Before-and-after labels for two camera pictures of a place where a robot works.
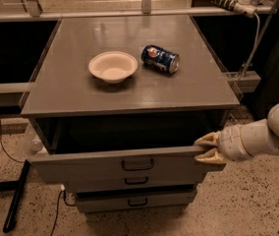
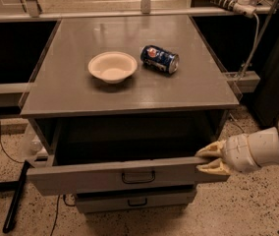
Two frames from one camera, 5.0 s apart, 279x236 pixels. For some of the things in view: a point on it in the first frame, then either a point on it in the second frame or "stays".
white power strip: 242,5 stays
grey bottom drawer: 135,201 stays
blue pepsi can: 160,58 stays
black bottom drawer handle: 139,205 stays
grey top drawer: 163,160 -> 139,174
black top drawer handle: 139,169 -> 139,181
